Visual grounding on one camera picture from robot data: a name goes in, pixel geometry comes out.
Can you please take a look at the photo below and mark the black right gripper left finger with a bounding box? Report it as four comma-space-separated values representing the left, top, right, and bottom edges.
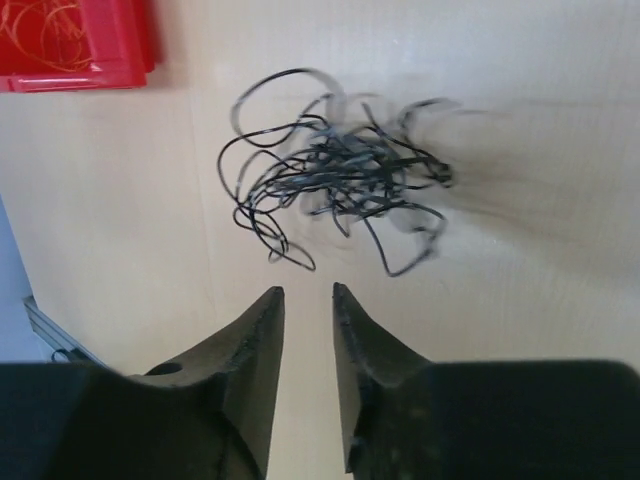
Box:
1, 287, 285, 479

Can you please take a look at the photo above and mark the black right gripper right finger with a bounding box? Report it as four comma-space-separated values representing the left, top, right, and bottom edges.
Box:
332, 283, 639, 479

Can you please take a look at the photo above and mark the black grey cable bundle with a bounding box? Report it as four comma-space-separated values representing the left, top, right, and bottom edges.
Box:
217, 68, 456, 279

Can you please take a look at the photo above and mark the red plastic bin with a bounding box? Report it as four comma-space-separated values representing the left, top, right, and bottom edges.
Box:
1, 0, 158, 93

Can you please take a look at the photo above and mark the aluminium frame rail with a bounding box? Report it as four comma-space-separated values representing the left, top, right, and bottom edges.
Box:
23, 296, 105, 367

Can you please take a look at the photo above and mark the orange cable in red bin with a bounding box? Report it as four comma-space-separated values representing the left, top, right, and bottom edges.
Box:
0, 0, 96, 74

